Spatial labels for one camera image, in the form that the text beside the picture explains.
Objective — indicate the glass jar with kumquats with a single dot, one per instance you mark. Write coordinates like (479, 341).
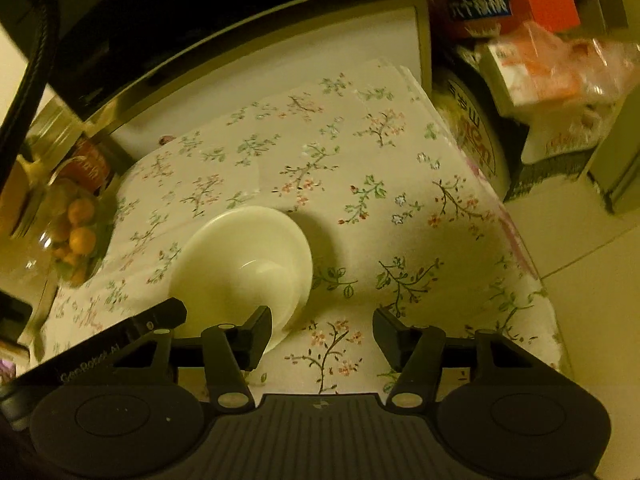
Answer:
(75, 240)

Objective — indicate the lidded jar with red label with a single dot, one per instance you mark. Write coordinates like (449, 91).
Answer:
(92, 165)

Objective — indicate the clear plastic bag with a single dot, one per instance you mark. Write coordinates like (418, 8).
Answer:
(565, 70)

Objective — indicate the white container with red print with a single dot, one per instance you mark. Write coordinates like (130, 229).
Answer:
(475, 135)

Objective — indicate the floral tablecloth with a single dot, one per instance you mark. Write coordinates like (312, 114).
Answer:
(375, 200)

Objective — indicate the black microwave oven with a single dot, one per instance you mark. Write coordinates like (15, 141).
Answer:
(200, 10)

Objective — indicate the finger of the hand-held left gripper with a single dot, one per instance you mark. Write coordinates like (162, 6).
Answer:
(165, 312)

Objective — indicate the white printed packet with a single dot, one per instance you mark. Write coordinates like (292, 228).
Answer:
(550, 135)

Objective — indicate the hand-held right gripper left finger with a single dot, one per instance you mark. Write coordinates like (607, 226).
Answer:
(260, 327)

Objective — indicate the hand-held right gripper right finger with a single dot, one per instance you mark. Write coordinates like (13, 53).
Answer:
(386, 330)

